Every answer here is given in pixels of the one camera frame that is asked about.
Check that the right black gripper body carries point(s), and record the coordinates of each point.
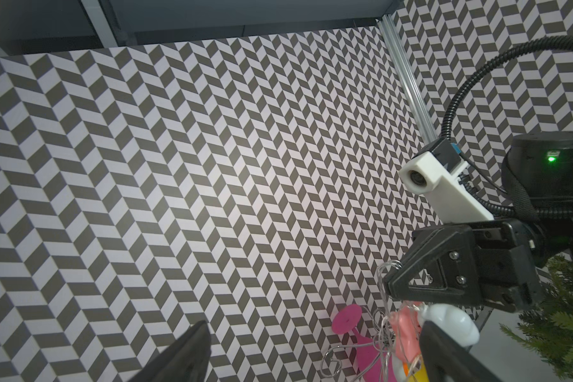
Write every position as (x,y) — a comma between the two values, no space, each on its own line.
(507,253)

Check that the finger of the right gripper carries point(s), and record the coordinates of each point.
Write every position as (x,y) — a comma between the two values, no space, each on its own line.
(439,267)

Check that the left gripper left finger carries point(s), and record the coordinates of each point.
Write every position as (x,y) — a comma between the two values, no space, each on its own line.
(187,359)

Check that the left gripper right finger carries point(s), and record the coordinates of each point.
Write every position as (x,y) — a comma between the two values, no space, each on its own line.
(446,360)

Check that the star cloud string light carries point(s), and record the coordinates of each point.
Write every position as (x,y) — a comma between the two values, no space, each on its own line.
(398,332)

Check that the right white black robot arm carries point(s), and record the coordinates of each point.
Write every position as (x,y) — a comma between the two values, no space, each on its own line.
(537,171)

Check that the right green fern tree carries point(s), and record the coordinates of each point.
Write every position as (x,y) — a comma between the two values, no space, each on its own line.
(547,329)

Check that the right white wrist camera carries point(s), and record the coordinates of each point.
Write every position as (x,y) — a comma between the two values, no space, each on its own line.
(434,173)

